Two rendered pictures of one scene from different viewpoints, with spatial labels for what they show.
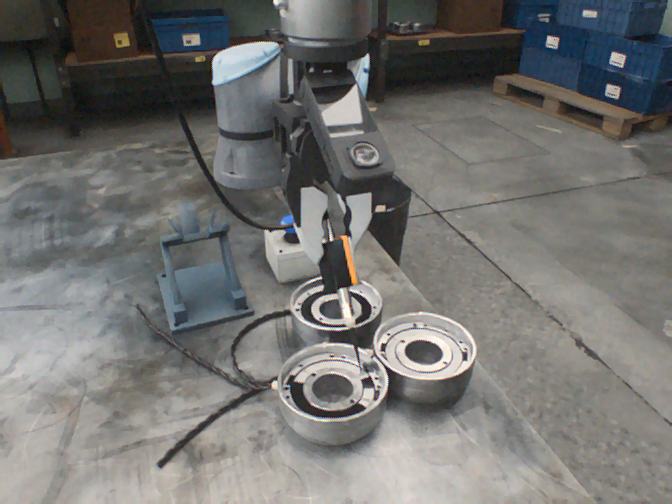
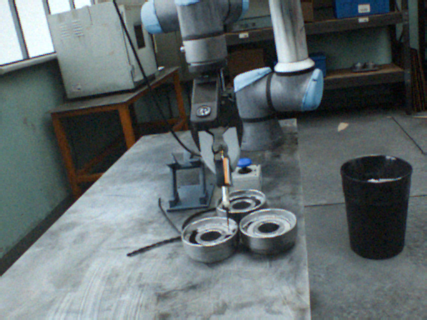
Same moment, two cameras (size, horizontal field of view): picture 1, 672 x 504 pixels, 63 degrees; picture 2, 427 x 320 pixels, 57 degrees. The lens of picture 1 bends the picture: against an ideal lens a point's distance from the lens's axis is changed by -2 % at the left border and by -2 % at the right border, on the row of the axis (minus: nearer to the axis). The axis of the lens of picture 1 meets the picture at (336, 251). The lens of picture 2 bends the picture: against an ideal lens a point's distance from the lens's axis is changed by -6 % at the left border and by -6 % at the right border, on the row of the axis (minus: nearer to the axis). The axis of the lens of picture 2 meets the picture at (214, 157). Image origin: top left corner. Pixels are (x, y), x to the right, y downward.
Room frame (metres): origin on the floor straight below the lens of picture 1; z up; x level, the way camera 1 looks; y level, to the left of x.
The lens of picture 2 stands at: (-0.17, -0.38, 1.21)
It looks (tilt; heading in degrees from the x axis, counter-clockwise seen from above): 19 degrees down; 32
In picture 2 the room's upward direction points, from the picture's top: 10 degrees counter-clockwise
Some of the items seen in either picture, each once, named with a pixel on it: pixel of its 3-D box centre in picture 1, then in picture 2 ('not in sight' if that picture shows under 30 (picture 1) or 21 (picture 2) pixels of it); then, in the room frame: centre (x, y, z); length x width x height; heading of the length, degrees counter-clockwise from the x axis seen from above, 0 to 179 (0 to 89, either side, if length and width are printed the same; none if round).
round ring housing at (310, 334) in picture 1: (336, 314); (242, 208); (0.52, 0.00, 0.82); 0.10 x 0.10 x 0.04
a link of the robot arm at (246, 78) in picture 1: (251, 84); (256, 91); (0.98, 0.15, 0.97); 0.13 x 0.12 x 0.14; 91
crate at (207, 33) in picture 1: (188, 31); (300, 67); (3.99, 1.01, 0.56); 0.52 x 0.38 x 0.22; 107
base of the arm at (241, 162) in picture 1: (252, 148); (259, 127); (0.98, 0.15, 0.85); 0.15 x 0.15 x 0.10
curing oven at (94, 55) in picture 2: not in sight; (111, 47); (2.27, 1.90, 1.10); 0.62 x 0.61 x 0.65; 20
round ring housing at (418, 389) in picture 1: (423, 358); (268, 231); (0.44, -0.09, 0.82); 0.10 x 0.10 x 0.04
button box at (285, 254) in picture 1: (295, 248); (246, 178); (0.66, 0.06, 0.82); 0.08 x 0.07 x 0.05; 20
